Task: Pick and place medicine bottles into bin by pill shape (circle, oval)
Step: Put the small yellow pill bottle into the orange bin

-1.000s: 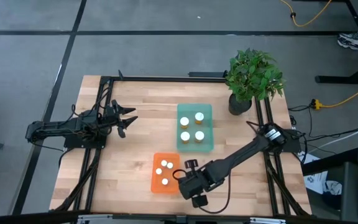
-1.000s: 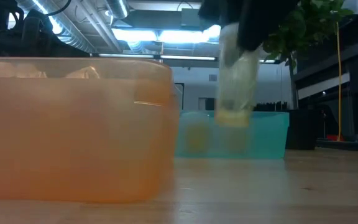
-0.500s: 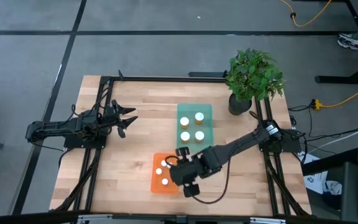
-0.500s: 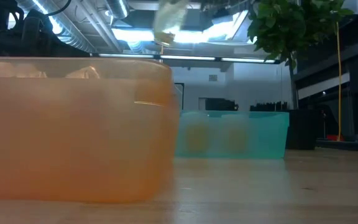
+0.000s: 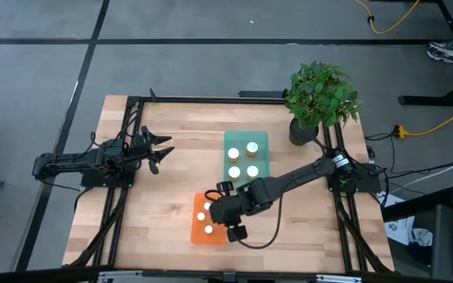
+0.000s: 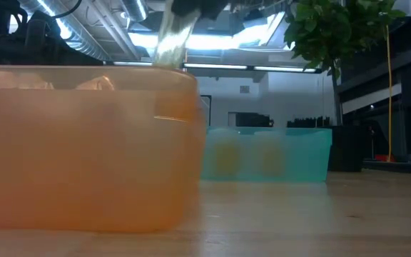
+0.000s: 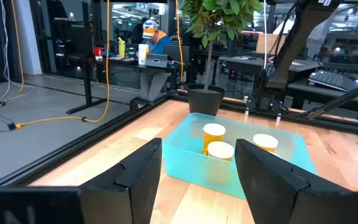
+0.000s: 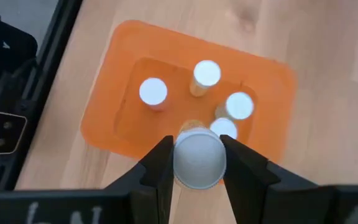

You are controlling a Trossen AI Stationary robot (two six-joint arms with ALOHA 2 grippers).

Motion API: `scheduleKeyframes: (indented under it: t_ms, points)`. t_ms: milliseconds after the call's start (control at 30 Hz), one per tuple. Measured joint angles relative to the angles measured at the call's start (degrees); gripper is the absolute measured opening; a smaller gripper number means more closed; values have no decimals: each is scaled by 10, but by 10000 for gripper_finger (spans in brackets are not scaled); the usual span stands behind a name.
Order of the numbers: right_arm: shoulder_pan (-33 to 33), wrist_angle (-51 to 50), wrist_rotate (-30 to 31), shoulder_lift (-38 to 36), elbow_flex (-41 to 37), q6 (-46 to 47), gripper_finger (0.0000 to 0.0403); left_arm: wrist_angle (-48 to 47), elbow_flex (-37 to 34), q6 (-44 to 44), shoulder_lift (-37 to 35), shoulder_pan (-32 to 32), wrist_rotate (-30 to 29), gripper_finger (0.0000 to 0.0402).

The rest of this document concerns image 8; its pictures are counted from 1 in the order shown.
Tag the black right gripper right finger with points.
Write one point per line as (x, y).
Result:
(250, 183)

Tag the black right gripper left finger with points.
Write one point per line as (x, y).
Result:
(154, 180)

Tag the tall yellow medicine bottle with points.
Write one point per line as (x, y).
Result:
(199, 158)

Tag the white-capped medicine bottle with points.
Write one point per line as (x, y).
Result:
(224, 128)

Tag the red-orange medicine bottle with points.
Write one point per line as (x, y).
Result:
(153, 91)

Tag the amber medicine bottle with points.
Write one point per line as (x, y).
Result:
(207, 73)

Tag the translucent orange plastic bin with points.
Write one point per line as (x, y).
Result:
(166, 46)

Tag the black box with white mark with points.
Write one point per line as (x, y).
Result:
(5, 62)

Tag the black table frame rail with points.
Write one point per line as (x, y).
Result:
(57, 37)

